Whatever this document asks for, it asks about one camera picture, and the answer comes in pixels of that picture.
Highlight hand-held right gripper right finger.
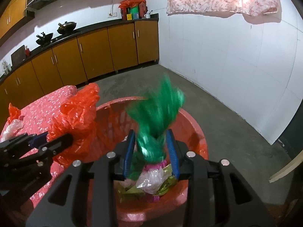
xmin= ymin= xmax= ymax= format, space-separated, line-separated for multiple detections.
xmin=166 ymin=129 xmax=276 ymax=227

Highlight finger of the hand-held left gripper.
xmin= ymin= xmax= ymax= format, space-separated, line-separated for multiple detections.
xmin=37 ymin=134 xmax=73 ymax=169
xmin=0 ymin=132 xmax=48 ymax=161

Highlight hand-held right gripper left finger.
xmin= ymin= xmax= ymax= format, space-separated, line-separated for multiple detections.
xmin=25 ymin=130 xmax=136 ymax=227

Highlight purple plastic bag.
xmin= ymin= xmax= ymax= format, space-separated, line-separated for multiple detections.
xmin=144 ymin=161 xmax=167 ymax=204

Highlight yellow-green plastic bag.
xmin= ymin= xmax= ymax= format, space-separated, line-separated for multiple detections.
xmin=117 ymin=170 xmax=178 ymax=197

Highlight clear plastic bag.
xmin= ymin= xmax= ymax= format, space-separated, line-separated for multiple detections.
xmin=136 ymin=169 xmax=167 ymax=194
xmin=2 ymin=119 xmax=24 ymax=140

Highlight red plastic basket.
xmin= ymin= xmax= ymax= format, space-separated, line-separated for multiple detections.
xmin=90 ymin=96 xmax=210 ymax=227

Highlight large orange plastic bag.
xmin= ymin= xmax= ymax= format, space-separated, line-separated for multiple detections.
xmin=51 ymin=83 xmax=101 ymax=168

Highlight green plastic bag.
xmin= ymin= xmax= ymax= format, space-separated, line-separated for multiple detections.
xmin=125 ymin=73 xmax=185 ymax=166

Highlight red floral tablecloth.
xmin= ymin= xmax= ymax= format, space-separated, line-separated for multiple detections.
xmin=0 ymin=85 xmax=78 ymax=208

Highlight small orange plastic bag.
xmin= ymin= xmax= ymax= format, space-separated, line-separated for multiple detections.
xmin=7 ymin=103 xmax=24 ymax=123

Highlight clear glass jar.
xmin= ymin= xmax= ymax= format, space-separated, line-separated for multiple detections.
xmin=1 ymin=59 xmax=11 ymax=75

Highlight dark brown cutting board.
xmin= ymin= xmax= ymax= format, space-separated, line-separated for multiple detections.
xmin=11 ymin=45 xmax=26 ymax=67

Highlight wooden kitchen base cabinets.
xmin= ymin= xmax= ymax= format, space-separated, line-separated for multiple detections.
xmin=0 ymin=20 xmax=159 ymax=100

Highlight black wok with lid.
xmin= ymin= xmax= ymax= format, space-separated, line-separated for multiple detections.
xmin=57 ymin=21 xmax=77 ymax=35

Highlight wooden plank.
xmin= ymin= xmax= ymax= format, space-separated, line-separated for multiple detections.
xmin=269 ymin=155 xmax=303 ymax=183

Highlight black kitchen countertop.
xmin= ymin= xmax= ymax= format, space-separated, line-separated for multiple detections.
xmin=0 ymin=14 xmax=159 ymax=79

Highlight red plastic bag of goods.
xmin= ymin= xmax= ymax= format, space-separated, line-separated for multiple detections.
xmin=118 ymin=0 xmax=147 ymax=20

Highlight wooden wall cabinets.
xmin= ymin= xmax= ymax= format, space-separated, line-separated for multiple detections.
xmin=0 ymin=0 xmax=149 ymax=40

